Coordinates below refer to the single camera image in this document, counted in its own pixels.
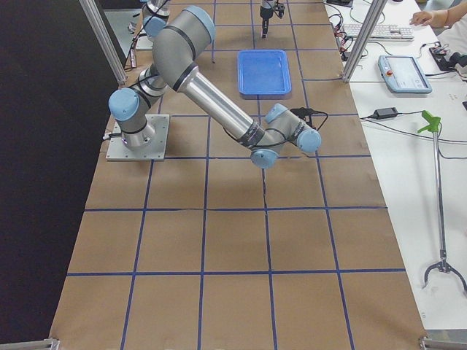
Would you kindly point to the person forearm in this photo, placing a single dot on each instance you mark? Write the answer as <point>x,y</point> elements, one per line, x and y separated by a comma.
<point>448,17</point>

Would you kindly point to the blue plastic tray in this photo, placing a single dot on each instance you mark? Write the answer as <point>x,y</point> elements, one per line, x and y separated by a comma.
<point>263,74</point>

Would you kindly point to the person hand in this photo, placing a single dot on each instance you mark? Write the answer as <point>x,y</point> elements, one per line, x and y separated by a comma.
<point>422,18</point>

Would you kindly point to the white keyboard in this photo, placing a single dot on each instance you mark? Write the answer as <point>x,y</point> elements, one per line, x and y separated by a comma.
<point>381,32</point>

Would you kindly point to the teach pendant tablet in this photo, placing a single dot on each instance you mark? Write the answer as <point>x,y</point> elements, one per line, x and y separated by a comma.
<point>402,74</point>

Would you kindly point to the black power adapter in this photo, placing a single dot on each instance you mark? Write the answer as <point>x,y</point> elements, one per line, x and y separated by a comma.
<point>385,113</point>

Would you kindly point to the green grabber tool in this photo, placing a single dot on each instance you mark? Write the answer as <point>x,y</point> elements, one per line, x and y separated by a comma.
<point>433,126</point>

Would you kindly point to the aluminium frame post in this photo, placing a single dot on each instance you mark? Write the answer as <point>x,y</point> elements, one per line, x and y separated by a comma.
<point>370,21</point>

